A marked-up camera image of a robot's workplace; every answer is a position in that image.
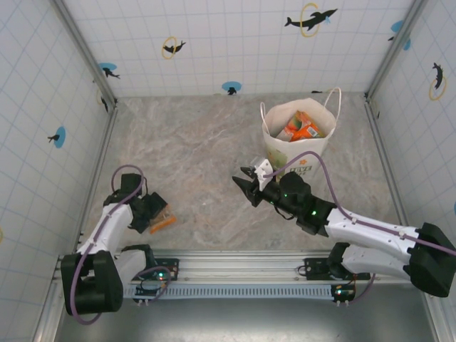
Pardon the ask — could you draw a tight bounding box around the clear orange wafer packet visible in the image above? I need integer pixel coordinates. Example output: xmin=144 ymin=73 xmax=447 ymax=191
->
xmin=149 ymin=204 xmax=177 ymax=235

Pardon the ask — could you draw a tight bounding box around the white paper bag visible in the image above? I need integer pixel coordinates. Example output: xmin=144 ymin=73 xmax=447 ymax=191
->
xmin=259 ymin=87 xmax=342 ymax=182

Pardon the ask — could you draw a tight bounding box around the orange green snack packet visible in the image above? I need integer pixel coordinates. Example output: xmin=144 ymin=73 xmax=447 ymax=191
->
xmin=284 ymin=110 xmax=313 ymax=138

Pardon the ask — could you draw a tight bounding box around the left controller board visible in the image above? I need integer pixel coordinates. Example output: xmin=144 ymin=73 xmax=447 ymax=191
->
xmin=133 ymin=272 xmax=170 ymax=307

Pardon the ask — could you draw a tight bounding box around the controller board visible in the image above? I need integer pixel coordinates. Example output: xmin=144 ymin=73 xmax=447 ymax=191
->
xmin=133 ymin=272 xmax=170 ymax=307
xmin=331 ymin=283 xmax=358 ymax=307

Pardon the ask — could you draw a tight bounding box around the blue oval shark sticker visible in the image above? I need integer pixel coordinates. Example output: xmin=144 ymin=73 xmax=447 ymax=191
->
xmin=47 ymin=126 xmax=67 ymax=149
xmin=388 ymin=19 xmax=413 ymax=51
xmin=98 ymin=62 xmax=121 ymax=80
xmin=221 ymin=81 xmax=242 ymax=96

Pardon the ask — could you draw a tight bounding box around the right controller board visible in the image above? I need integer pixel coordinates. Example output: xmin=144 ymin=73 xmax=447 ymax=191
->
xmin=331 ymin=283 xmax=358 ymax=307

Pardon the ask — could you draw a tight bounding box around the grey metal sheet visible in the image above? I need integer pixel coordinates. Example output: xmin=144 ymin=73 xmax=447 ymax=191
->
xmin=33 ymin=283 xmax=441 ymax=342

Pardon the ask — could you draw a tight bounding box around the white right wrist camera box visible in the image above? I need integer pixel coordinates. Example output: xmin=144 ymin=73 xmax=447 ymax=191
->
xmin=249 ymin=156 xmax=282 ymax=192

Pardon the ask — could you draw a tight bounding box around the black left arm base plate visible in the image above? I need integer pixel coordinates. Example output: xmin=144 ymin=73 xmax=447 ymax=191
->
xmin=151 ymin=256 xmax=181 ymax=282

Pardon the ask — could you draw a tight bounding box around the aluminium table side rail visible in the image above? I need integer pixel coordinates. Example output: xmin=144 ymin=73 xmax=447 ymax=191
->
xmin=73 ymin=105 xmax=119 ymax=254
xmin=363 ymin=94 xmax=410 ymax=229

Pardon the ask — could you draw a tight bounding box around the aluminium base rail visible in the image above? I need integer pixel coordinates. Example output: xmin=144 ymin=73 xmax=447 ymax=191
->
xmin=53 ymin=249 xmax=414 ymax=286

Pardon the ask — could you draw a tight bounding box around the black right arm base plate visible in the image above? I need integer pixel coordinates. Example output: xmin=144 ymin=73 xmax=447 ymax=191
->
xmin=304 ymin=256 xmax=371 ymax=281

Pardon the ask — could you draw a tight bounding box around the white slotted cable duct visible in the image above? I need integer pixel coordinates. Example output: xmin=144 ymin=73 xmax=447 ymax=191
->
xmin=123 ymin=284 xmax=338 ymax=299

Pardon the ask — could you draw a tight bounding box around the aluminium frame post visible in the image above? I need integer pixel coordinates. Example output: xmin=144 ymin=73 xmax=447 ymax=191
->
xmin=52 ymin=0 xmax=118 ymax=108
xmin=366 ymin=0 xmax=428 ymax=100

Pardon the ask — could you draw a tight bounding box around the large dolphin yellow ring sticker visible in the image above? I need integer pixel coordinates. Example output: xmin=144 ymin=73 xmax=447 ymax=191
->
xmin=284 ymin=2 xmax=338 ymax=38

